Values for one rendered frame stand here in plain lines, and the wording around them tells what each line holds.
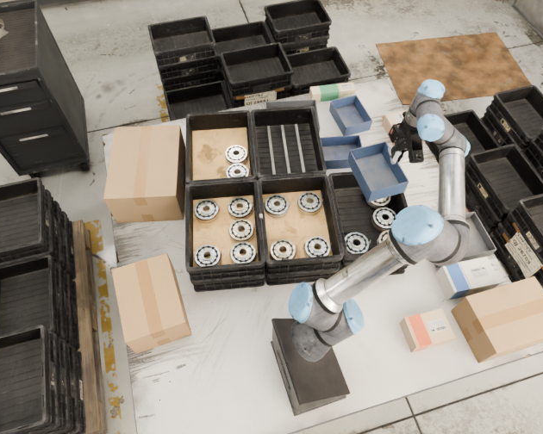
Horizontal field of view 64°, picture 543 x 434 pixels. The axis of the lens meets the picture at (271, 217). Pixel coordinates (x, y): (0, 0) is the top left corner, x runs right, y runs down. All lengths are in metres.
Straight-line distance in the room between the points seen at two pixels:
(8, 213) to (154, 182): 0.96
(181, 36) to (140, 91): 0.63
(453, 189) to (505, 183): 1.48
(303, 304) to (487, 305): 0.79
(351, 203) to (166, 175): 0.81
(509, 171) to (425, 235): 1.81
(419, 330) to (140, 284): 1.08
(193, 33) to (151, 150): 1.45
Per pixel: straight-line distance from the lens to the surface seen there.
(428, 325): 1.83
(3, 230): 2.58
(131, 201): 1.93
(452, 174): 1.42
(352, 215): 1.90
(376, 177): 1.72
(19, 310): 2.46
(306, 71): 3.16
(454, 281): 1.92
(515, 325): 1.87
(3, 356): 2.28
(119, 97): 3.69
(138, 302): 1.72
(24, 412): 2.17
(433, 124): 1.40
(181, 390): 1.77
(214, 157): 2.06
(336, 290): 1.30
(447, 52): 4.20
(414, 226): 1.17
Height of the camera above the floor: 2.42
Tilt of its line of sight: 59 degrees down
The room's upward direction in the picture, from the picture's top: 1 degrees clockwise
